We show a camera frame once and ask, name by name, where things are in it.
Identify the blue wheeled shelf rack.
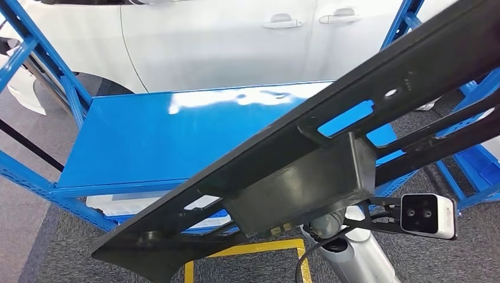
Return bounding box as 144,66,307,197
435,70,500,212

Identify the black plastic frame part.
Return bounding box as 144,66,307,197
90,0,500,283

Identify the black cable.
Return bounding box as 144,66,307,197
295,226,353,283

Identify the blue plastic bin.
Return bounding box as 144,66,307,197
109,210,235,235

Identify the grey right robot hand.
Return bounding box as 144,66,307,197
268,223,313,238

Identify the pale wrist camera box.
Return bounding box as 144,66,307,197
400,193,458,240

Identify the blue metal shelf rack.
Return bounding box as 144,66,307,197
0,0,430,235

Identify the white car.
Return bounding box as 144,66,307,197
0,0,460,116

